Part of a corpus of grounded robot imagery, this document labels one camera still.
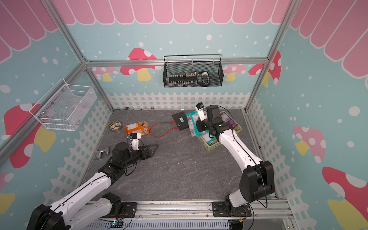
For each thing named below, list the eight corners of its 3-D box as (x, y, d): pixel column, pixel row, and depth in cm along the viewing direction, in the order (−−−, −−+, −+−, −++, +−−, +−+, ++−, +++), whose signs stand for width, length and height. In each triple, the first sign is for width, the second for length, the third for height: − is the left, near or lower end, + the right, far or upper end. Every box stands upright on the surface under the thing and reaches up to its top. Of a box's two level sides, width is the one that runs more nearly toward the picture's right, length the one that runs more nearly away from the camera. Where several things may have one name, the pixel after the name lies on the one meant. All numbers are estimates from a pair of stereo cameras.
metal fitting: (97, 159, 95) (95, 157, 93) (97, 151, 98) (95, 150, 96) (109, 155, 97) (107, 153, 95) (109, 148, 100) (107, 146, 98)
